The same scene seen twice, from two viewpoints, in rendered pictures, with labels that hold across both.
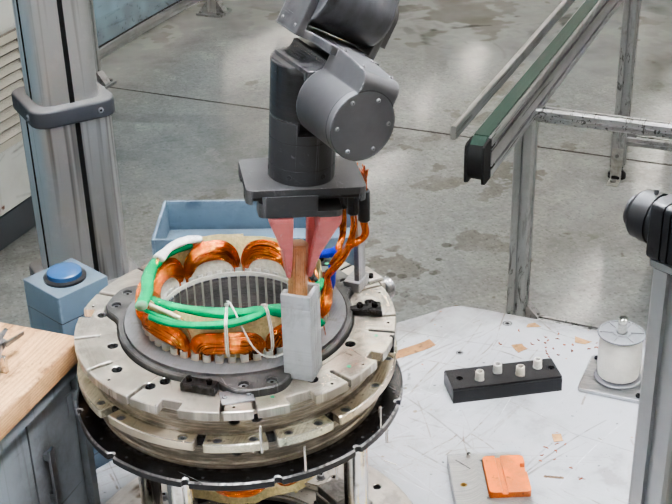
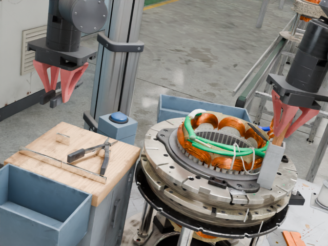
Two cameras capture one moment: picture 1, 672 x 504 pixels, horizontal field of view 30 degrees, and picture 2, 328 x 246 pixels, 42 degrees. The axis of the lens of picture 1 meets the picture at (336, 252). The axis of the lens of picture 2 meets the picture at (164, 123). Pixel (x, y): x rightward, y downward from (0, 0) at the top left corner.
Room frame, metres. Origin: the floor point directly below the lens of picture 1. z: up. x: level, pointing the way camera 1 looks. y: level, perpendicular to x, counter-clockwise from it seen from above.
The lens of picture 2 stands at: (0.31, 0.33, 1.51)
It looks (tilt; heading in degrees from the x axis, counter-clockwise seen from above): 25 degrees down; 353
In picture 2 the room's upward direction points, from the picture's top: 12 degrees clockwise
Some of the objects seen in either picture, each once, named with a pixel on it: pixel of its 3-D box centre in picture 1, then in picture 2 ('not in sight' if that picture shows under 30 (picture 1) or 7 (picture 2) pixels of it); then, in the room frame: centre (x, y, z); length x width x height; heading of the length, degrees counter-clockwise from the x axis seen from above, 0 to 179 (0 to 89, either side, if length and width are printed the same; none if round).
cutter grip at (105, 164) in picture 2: not in sight; (104, 165); (0.98, 0.33, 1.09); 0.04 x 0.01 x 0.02; 174
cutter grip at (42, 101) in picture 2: not in sight; (47, 97); (1.02, 0.45, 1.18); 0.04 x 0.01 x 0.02; 159
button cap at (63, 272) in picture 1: (64, 272); (118, 116); (1.28, 0.32, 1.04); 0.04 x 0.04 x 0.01
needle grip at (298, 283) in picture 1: (298, 272); (279, 134); (0.98, 0.03, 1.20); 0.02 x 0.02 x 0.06
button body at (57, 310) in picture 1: (78, 368); (112, 161); (1.28, 0.32, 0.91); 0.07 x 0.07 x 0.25; 46
